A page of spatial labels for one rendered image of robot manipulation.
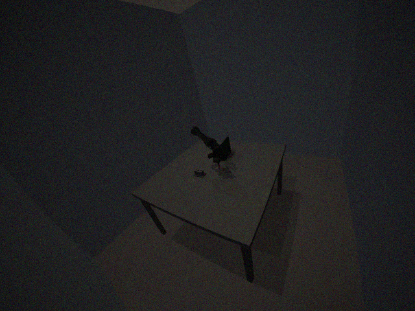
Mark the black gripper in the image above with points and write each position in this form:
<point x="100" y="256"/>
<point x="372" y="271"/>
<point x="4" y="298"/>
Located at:
<point x="217" y="158"/>

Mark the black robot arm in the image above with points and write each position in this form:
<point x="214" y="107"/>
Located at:
<point x="208" y="141"/>

